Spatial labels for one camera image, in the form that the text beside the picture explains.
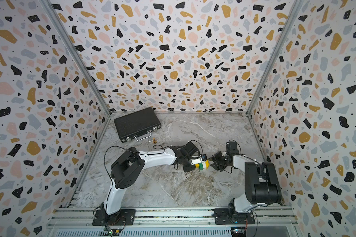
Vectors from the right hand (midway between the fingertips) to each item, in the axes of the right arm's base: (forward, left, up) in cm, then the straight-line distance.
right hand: (209, 160), depth 93 cm
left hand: (-3, +9, -1) cm, 9 cm away
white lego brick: (-6, +9, +10) cm, 15 cm away
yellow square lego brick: (-3, +2, +1) cm, 3 cm away
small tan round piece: (+14, +38, -1) cm, 40 cm away
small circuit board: (-38, +49, -2) cm, 62 cm away
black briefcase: (+26, +51, +3) cm, 57 cm away
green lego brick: (-4, +6, 0) cm, 7 cm away
